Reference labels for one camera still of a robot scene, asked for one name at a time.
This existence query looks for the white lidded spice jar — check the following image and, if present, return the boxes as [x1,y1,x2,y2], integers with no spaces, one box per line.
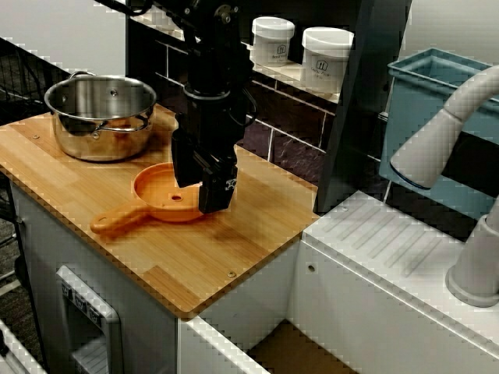
[249,16,296,67]
[301,26,355,94]

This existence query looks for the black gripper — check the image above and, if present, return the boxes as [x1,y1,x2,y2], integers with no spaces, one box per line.
[171,95,249,214]

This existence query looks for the grey toy faucet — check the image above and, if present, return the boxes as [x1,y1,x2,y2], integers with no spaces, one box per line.
[389,65,499,309]

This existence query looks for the orange plastic toy pan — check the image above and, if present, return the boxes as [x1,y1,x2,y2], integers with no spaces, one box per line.
[89,161,219,239]

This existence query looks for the dark grey upright panel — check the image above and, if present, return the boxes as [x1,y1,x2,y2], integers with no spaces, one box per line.
[125,0,192,114]
[315,0,412,215]

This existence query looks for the dark tiled backsplash shelf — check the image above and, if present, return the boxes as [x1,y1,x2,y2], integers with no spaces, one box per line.
[155,38,342,184]

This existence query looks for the stainless steel pot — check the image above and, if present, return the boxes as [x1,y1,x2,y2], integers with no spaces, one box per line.
[44,71,157,163]

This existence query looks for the teal plastic bin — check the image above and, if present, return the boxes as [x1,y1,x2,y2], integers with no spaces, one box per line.
[380,47,499,221]

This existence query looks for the black mesh crate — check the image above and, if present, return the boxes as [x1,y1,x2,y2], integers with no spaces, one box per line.
[0,37,75,125]

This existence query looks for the aluminium frame rail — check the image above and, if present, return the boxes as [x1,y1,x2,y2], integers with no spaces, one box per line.
[0,319,46,374]

